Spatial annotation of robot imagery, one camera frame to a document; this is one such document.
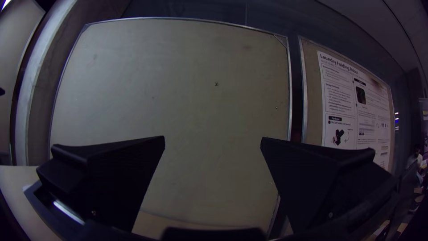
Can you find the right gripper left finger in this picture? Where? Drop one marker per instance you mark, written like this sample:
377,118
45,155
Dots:
107,180

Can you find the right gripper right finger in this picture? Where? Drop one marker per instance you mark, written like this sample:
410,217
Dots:
314,187

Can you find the white poster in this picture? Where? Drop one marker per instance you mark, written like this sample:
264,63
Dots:
357,110

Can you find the person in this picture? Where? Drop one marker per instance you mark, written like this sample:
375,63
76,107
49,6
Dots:
414,160

